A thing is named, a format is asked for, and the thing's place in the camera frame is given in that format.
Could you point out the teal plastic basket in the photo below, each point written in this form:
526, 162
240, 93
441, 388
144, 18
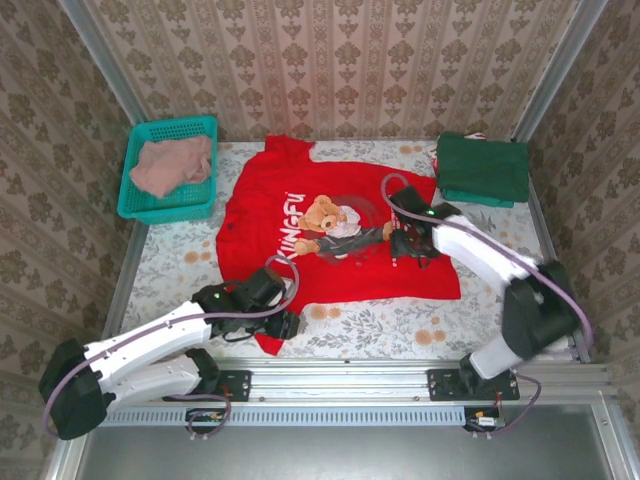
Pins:
170, 210

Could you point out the red printed t-shirt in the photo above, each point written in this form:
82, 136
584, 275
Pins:
280, 175

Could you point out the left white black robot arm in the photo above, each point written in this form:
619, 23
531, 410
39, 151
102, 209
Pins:
150, 340

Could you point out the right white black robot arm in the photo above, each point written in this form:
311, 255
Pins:
475, 250

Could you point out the teal green folded t-shirt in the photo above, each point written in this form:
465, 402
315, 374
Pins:
475, 199

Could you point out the dark green folded t-shirt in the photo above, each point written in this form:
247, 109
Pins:
480, 165

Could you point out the small connector board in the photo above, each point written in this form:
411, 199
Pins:
482, 420
205, 417

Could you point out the pink t-shirt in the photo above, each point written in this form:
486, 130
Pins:
165, 167

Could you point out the grey metal sheet panel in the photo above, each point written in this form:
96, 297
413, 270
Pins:
325, 455

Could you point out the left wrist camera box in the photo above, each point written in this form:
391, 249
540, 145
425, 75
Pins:
262, 287

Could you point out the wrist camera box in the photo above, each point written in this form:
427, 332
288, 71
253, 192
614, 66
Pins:
407, 200
262, 287

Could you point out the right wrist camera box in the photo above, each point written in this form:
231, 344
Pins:
407, 200

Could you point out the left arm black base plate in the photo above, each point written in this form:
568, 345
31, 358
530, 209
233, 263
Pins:
235, 385

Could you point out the aluminium side rail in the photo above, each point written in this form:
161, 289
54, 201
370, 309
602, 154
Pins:
542, 225
120, 290

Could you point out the aluminium frame rail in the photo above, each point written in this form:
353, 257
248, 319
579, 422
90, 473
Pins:
340, 382

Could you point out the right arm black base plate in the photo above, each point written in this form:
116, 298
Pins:
442, 385

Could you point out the aluminium frame post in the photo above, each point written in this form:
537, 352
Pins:
555, 70
115, 85

